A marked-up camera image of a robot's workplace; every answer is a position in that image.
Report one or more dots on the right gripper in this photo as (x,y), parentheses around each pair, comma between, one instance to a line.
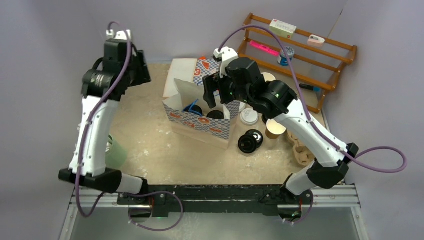
(212,84)

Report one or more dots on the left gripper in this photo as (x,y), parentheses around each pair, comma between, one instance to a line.
(143,76)

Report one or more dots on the checkered paper bag blue handles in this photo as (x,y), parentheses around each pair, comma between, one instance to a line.
(191,116)

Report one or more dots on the black lid stack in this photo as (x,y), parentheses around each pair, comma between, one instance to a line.
(247,144)
(257,135)

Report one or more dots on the brown paper cup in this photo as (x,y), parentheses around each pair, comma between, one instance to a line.
(274,129)

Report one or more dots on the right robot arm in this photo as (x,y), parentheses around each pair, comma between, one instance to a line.
(330,165)

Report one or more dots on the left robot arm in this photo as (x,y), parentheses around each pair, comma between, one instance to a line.
(101,95)

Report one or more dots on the white cup lid far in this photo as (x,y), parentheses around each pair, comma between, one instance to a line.
(242,106)

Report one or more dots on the white cup lid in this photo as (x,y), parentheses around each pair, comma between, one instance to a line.
(249,117)
(242,106)

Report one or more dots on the stack of flat paper bags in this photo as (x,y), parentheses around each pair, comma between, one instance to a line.
(190,70)

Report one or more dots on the white cup lid near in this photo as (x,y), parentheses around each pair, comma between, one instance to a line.
(249,117)

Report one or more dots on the stack of white paper cups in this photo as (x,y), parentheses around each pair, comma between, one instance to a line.
(268,77)

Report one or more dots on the pink highlighter pen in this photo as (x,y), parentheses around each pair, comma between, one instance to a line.
(264,48)

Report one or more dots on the blue white jar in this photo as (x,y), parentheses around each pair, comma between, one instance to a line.
(285,55)

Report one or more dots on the white green box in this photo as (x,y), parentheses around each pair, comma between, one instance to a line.
(282,29)

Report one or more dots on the black blue marker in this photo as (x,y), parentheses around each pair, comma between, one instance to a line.
(309,87)

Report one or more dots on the white pink small device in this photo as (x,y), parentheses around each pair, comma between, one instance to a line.
(315,41)

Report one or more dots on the stack of pulp carriers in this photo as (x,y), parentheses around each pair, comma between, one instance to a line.
(302,154)

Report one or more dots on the wooden shelf rack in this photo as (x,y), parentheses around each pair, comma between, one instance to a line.
(320,67)

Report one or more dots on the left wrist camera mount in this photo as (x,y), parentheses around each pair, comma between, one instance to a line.
(119,35)

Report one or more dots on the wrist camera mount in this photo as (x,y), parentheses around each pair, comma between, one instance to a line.
(119,35)
(224,56)

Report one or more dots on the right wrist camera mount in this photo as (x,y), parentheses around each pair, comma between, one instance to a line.
(224,56)

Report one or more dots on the black aluminium base frame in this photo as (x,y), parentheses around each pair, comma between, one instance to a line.
(266,199)

